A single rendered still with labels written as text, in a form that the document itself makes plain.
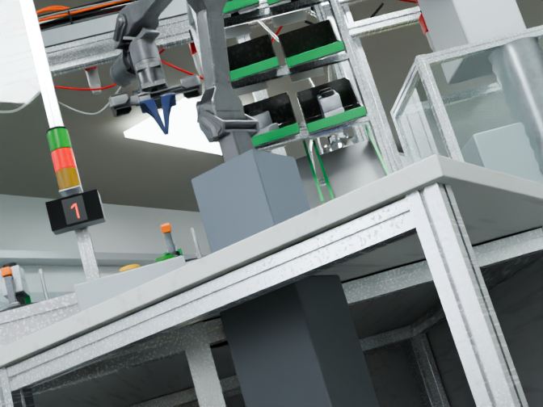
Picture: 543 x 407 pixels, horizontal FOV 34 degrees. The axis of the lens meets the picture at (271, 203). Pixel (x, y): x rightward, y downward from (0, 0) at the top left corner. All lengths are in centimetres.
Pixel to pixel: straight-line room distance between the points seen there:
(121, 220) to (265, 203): 677
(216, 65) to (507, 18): 151
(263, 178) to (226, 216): 9
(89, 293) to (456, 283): 80
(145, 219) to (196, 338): 686
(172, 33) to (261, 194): 182
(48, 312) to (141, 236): 661
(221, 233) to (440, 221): 53
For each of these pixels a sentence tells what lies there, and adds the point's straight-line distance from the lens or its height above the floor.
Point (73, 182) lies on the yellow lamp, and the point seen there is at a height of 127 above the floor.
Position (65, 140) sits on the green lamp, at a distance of 216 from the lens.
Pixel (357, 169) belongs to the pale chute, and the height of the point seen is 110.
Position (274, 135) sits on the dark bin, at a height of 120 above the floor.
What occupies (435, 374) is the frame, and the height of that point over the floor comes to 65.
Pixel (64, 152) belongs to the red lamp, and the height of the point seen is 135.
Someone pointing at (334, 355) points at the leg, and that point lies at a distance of 149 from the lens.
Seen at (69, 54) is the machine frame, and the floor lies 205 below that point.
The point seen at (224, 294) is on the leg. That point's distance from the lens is 129.
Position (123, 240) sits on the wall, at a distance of 817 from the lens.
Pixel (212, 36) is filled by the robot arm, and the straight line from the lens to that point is 168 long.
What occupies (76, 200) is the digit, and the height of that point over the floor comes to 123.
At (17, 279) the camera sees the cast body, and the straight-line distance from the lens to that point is 196.
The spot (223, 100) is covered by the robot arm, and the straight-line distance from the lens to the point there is 165.
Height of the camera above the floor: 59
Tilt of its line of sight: 14 degrees up
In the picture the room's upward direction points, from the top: 17 degrees counter-clockwise
